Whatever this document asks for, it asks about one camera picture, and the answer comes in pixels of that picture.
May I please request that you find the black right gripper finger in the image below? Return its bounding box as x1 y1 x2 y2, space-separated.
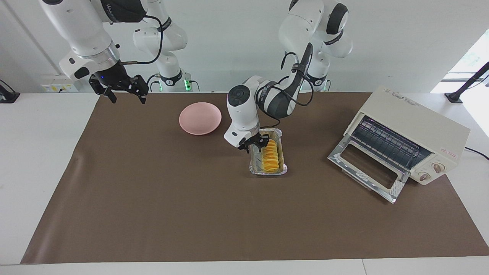
99 85 118 105
129 75 149 105

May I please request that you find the aluminium foil tray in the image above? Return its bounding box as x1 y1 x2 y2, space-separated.
249 128 288 176

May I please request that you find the sliced golden bread loaf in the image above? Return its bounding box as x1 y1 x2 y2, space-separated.
261 139 280 173

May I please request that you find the silver glass oven door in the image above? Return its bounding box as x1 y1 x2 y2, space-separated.
327 134 411 204

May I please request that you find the cream toaster oven body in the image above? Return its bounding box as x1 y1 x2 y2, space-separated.
344 86 471 186

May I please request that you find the pink round plate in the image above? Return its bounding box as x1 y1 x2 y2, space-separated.
179 102 222 136

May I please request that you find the brown table mat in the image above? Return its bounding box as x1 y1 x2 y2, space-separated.
20 92 489 265

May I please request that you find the black clamp base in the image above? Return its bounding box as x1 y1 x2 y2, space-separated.
0 79 20 104

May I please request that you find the bright window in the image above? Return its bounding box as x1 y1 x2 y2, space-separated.
431 30 489 94

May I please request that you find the white wall socket box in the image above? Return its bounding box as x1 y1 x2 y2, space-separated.
41 74 81 93

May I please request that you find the left arm cable with connector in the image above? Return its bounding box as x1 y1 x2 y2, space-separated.
264 42 314 128

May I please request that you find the wire oven rack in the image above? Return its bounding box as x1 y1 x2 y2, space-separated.
351 116 432 172

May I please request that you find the black angled camera stand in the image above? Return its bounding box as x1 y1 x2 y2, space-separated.
444 61 489 104

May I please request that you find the black oven power cord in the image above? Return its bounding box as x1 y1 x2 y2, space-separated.
464 147 489 160

